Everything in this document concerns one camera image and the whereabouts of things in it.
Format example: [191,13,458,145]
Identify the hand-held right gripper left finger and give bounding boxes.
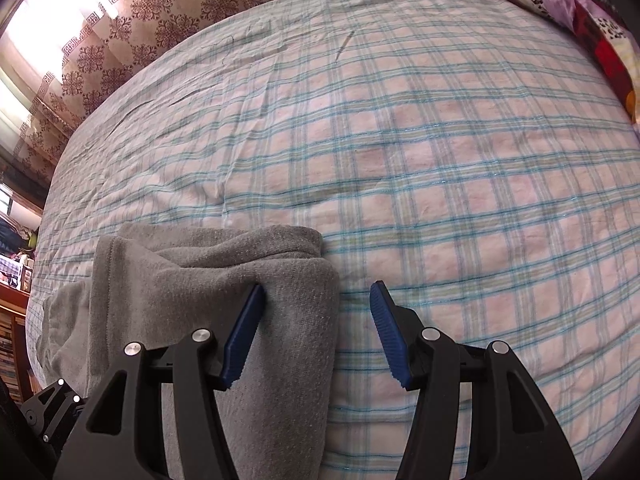
[52,284,267,480]

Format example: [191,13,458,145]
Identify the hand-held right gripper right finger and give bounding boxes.
[369,281,583,480]

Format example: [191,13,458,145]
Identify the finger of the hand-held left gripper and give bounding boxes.
[20,379,91,461]

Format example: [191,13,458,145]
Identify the grey pants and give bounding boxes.
[37,224,341,480]

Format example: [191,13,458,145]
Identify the wooden bookshelf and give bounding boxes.
[0,250,36,406]

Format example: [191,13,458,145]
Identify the plaid bed sheet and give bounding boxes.
[25,0,640,480]

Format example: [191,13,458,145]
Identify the patterned beige curtain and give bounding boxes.
[0,0,556,186]

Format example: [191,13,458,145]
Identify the red colourful quilt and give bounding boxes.
[470,0,640,126]

